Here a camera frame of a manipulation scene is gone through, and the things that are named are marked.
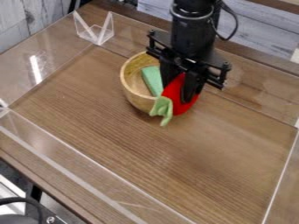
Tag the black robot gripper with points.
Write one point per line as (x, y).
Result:
(185, 49)

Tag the red plush tomato toy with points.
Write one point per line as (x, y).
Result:
(169, 104)

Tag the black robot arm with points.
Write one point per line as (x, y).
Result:
(186, 51)

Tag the green rectangular block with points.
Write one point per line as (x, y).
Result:
(153, 80)

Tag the wooden bowl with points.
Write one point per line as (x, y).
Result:
(134, 86)

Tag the clear acrylic table barrier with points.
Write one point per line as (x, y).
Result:
(124, 171)

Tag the black metal bracket with bolt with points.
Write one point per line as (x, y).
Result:
(49, 216)

